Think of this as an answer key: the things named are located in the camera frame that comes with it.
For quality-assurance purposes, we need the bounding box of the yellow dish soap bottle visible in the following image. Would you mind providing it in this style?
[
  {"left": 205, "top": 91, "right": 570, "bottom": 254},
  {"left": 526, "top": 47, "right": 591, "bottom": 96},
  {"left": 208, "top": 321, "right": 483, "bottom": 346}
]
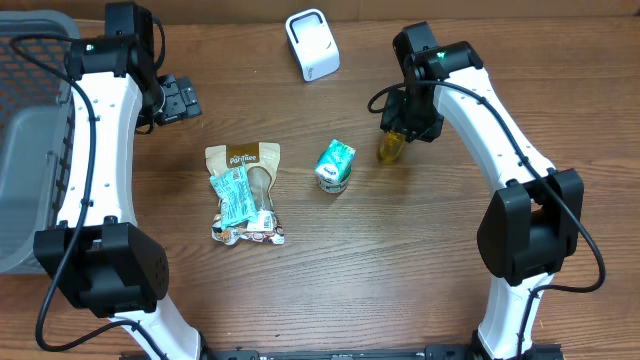
[{"left": 378, "top": 131, "right": 406, "bottom": 164}]

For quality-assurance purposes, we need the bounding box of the teal tissue pack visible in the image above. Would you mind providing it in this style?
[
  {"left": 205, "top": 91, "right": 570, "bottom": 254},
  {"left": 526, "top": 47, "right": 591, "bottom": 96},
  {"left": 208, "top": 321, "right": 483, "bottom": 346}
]
[{"left": 314, "top": 139, "right": 356, "bottom": 183}]

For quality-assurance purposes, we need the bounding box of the teal snack packet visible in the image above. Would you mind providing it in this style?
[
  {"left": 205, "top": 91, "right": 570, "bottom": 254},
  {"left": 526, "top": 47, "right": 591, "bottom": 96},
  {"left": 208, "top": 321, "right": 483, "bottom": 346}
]
[{"left": 210, "top": 164, "right": 258, "bottom": 230}]

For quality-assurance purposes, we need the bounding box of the green lid jar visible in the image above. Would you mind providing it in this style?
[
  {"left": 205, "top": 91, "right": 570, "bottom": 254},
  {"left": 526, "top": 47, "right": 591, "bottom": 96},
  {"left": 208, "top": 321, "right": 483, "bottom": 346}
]
[{"left": 318, "top": 167, "right": 352, "bottom": 194}]

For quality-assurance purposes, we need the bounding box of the brown snack pouch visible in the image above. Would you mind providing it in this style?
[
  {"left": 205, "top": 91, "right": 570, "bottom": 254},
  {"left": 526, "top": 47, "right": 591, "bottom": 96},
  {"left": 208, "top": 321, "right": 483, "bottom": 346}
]
[{"left": 205, "top": 142, "right": 285, "bottom": 246}]

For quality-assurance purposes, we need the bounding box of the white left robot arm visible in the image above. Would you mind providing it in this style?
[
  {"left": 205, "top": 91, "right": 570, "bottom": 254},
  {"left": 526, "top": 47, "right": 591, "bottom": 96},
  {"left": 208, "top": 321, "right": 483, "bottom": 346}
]
[{"left": 33, "top": 2, "right": 207, "bottom": 359}]

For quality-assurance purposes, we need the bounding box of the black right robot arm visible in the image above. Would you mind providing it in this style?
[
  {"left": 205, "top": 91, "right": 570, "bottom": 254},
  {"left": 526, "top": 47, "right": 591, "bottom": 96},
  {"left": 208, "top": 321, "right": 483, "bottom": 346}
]
[{"left": 379, "top": 22, "right": 584, "bottom": 359}]

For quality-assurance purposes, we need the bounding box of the white barcode scanner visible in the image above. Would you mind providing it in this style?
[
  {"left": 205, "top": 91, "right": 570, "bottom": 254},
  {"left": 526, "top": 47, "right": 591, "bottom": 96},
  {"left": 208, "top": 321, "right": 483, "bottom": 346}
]
[{"left": 285, "top": 8, "right": 340, "bottom": 82}]

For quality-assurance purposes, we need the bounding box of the grey plastic basket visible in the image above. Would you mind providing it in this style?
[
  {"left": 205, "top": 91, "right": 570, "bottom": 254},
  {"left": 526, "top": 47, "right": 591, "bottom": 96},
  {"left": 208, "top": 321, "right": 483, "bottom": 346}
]
[{"left": 1, "top": 10, "right": 80, "bottom": 274}]

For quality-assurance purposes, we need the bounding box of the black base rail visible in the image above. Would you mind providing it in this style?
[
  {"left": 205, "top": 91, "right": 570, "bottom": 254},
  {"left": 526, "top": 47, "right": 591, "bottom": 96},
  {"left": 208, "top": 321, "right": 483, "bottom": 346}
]
[{"left": 205, "top": 345, "right": 481, "bottom": 360}]

